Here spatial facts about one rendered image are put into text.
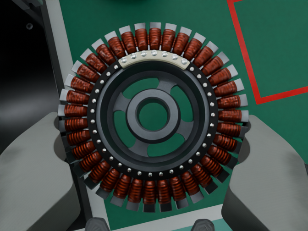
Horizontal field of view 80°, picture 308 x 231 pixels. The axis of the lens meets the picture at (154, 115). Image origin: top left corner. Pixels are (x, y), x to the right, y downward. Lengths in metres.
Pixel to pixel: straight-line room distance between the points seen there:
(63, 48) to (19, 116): 0.11
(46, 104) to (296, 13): 0.37
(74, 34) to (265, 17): 0.28
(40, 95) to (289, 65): 0.35
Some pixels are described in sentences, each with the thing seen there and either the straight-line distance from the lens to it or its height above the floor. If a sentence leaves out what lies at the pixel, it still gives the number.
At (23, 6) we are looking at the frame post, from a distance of 0.34.
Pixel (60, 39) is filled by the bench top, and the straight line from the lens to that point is 0.33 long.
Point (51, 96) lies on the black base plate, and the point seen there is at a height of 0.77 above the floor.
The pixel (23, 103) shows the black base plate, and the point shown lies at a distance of 0.30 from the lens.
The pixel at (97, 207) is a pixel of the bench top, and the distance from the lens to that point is 0.30.
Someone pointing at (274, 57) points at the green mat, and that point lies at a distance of 0.32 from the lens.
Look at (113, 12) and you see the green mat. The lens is 0.32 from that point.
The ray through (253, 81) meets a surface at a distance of 0.30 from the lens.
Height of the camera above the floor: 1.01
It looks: 86 degrees down
